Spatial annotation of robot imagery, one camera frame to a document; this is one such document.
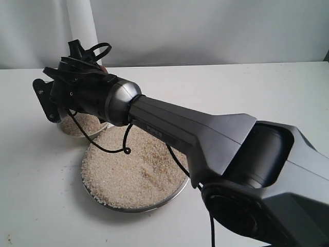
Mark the rice in cream bowl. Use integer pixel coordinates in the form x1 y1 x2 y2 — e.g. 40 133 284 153
61 113 102 136

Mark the cream ceramic bowl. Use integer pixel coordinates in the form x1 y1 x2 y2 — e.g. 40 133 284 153
55 113 110 139

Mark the white backdrop curtain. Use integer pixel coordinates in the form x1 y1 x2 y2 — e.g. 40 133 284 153
1 1 328 69

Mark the round steel tray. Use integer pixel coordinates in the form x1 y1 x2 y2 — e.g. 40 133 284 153
81 126 191 213

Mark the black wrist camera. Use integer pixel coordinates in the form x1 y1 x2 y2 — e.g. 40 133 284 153
68 39 86 61

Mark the brown wooden cup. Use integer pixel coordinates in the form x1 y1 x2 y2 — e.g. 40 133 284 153
100 65 107 73

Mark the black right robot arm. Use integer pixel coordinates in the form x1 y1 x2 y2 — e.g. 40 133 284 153
33 57 328 246

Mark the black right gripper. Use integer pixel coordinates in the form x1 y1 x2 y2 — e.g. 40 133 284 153
32 58 118 124

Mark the rice in steel tray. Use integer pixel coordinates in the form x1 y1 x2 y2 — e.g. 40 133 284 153
82 127 190 209

